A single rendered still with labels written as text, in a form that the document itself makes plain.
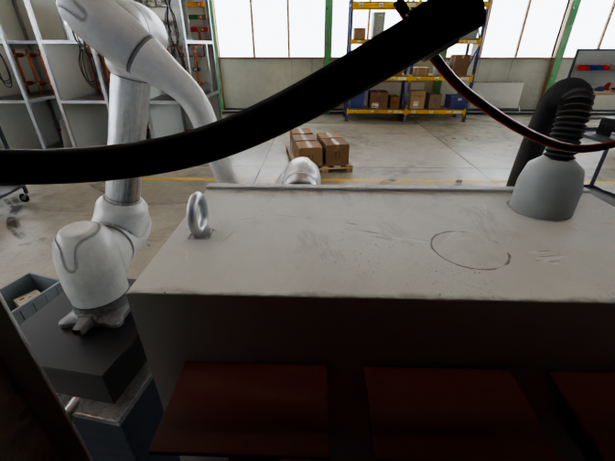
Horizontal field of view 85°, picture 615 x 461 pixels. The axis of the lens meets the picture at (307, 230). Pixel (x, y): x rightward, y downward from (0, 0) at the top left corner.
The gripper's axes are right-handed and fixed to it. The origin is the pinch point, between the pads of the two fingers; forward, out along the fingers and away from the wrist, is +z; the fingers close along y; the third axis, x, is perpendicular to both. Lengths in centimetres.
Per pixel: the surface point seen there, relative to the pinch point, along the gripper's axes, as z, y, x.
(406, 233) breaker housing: 25.9, -13.1, 16.0
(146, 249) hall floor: -189, 142, -123
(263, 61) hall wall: -859, 129, -4
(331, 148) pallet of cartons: -397, -24, -90
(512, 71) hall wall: -860, -475, -26
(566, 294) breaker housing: 35.0, -22.9, 16.0
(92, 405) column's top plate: 3, 52, -48
